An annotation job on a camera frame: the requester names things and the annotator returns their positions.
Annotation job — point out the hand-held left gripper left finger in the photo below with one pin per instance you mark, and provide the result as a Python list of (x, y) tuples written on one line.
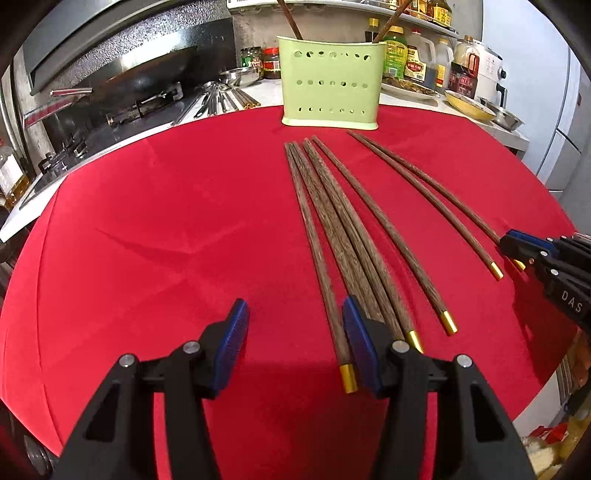
[(231, 346)]

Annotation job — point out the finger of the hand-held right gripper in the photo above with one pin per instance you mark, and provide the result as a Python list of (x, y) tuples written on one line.
[(531, 240), (517, 249)]

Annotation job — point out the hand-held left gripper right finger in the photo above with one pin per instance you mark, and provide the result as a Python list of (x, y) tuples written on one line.
[(362, 350)]

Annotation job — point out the green plastic chopstick holder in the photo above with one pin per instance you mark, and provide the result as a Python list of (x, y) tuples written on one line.
[(323, 69)]

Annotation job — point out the white refrigerator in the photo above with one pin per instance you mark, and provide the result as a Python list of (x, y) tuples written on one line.
[(565, 152)]

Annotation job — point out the wide steel bowl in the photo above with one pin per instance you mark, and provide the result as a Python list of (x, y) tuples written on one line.
[(505, 119)]

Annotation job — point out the red tablecloth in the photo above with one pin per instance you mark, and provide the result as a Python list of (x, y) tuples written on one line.
[(161, 230)]

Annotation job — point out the snack bags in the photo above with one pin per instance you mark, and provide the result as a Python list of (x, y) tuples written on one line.
[(549, 447)]

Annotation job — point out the yellow bowl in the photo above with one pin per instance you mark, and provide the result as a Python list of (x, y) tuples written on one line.
[(468, 108)]

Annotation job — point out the white kitchen appliance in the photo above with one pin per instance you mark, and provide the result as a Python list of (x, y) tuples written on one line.
[(491, 69)]

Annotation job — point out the plate of food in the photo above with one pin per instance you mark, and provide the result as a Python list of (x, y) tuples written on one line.
[(411, 90)]

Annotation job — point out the clear bottle yellow cap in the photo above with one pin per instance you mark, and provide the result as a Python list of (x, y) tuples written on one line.
[(443, 64)]

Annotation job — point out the large soy sauce jug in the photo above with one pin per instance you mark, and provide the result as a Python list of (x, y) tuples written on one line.
[(420, 60)]

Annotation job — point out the green plastic bottle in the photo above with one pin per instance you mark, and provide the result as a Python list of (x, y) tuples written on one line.
[(395, 55)]

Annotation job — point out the bundle of gold metal chopsticks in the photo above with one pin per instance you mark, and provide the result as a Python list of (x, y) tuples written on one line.
[(242, 99)]

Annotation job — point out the bundle of steel spoons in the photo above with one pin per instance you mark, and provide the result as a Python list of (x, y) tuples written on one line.
[(210, 99)]

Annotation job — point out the black gas stove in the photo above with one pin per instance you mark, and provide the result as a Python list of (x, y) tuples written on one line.
[(92, 134)]

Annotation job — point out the dark sauce bottle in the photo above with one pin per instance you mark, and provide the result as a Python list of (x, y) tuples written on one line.
[(371, 32)]

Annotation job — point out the small steel bowl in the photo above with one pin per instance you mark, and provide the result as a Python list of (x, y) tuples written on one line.
[(240, 77)]

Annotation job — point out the clear cooking oil bottle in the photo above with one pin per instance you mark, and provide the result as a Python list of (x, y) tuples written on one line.
[(9, 175)]

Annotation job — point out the black wok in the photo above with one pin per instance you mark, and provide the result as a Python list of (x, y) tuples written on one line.
[(138, 78)]

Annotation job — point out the red chili sauce jar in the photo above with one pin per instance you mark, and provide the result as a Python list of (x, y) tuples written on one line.
[(271, 64)]

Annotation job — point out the chopsticks standing in holder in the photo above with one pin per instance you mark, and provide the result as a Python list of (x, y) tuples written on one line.
[(341, 4)]

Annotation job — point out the steel range hood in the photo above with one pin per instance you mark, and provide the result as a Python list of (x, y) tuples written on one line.
[(115, 27)]

